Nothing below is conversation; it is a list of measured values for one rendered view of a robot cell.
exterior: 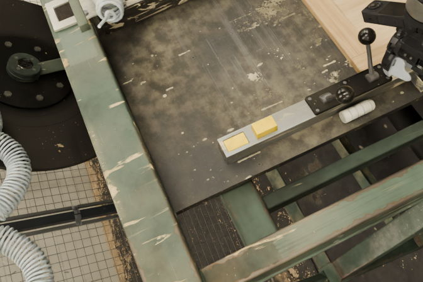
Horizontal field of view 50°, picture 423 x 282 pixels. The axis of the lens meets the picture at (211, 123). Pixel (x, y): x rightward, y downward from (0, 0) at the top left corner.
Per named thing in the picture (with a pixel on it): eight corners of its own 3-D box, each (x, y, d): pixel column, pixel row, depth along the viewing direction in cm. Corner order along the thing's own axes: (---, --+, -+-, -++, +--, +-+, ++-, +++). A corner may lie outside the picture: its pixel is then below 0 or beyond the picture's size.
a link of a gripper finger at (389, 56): (383, 75, 92) (394, 49, 84) (377, 72, 92) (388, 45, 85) (397, 61, 93) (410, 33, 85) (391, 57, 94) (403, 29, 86)
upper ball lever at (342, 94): (334, 102, 104) (360, 99, 91) (320, 109, 104) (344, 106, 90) (328, 87, 104) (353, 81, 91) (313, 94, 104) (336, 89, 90)
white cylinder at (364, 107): (344, 126, 105) (374, 111, 106) (347, 119, 102) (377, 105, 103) (337, 116, 106) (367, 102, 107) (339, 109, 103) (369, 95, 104)
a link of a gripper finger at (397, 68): (400, 96, 95) (413, 71, 86) (376, 80, 97) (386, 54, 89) (409, 87, 95) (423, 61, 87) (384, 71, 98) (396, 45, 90)
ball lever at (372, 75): (384, 80, 103) (379, 27, 96) (370, 87, 103) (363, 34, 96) (374, 75, 107) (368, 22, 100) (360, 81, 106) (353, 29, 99)
